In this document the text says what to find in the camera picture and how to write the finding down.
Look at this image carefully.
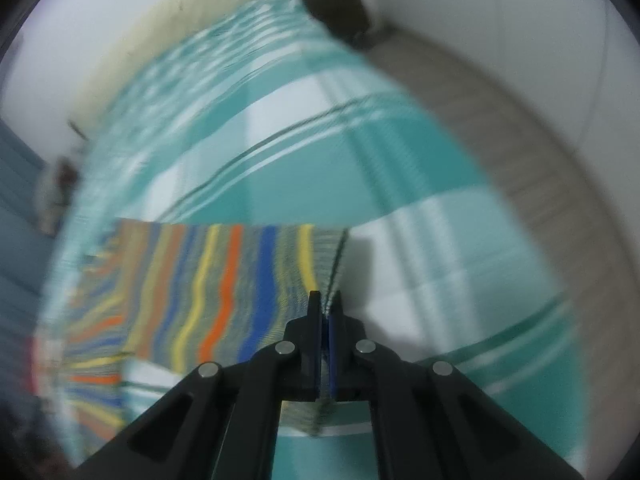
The blue curtain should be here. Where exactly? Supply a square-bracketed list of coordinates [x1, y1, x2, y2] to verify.
[0, 119, 67, 356]

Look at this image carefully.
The cream padded headboard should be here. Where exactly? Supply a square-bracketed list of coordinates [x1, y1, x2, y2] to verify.
[66, 0, 262, 135]

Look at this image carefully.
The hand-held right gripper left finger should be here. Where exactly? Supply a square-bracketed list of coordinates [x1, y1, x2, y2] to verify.
[65, 290, 322, 480]

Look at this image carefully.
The bed with green plaid sheet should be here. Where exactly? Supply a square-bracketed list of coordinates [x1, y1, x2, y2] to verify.
[37, 0, 590, 467]

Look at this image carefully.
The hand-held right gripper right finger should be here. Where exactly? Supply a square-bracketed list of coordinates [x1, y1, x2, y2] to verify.
[327, 290, 587, 480]

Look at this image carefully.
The dark wooden nightstand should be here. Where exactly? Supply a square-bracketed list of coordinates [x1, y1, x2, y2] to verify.
[301, 0, 397, 52]

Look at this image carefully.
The striped multicolour small shirt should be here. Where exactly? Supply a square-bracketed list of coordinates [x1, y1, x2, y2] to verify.
[37, 219, 352, 442]

